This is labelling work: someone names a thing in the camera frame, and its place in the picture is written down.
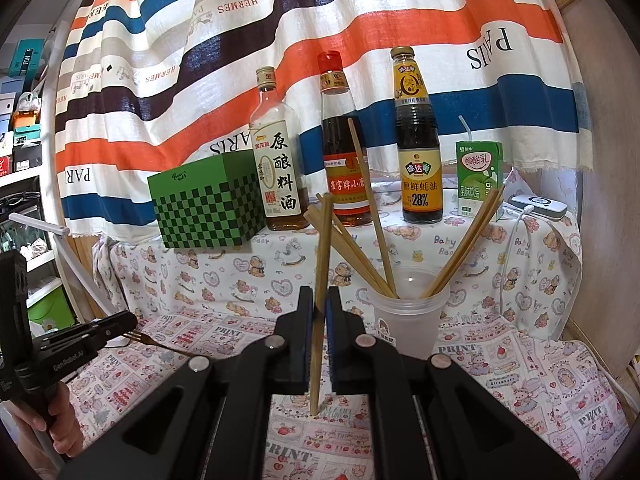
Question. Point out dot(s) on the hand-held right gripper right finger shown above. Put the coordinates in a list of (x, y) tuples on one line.
[(336, 355)]

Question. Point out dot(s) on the green drink carton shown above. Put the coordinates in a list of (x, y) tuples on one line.
[(477, 180)]

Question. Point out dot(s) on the flat teal box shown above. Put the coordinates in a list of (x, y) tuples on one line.
[(29, 134)]

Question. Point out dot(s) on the translucent plastic cup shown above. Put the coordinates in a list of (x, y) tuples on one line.
[(407, 320)]

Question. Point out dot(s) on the plastic bag with orange contents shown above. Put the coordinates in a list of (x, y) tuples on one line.
[(27, 112)]

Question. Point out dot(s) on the clear cooking wine bottle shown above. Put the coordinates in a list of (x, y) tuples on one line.
[(280, 175)]

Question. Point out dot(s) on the green checkered box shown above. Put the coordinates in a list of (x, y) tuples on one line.
[(205, 210)]

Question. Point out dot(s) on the yellow label oyster sauce bottle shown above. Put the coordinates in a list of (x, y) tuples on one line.
[(420, 180)]

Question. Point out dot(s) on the bear print cloth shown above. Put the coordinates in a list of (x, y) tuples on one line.
[(240, 270)]

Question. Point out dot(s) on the tall teal box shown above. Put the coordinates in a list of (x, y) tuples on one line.
[(27, 57)]

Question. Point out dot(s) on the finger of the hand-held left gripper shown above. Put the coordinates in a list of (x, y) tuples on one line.
[(95, 341), (107, 322)]

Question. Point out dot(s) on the golden metal fork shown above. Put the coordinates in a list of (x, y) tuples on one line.
[(165, 347)]

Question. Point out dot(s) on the person's left hand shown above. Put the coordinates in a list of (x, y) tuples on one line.
[(65, 420)]

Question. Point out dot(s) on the pink printed tablecloth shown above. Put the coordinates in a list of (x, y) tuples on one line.
[(500, 375)]

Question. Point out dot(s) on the white charger device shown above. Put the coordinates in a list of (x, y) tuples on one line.
[(540, 206)]

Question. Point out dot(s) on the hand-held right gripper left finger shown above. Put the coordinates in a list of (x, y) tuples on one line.
[(304, 350)]

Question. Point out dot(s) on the striped curtain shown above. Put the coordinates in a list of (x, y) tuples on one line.
[(200, 60)]

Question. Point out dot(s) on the white shelf unit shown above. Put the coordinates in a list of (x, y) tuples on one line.
[(25, 185)]

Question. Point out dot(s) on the red cap sauce bottle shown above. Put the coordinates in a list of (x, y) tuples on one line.
[(340, 180)]

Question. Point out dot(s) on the green storage bin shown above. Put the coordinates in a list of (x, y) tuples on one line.
[(50, 307)]

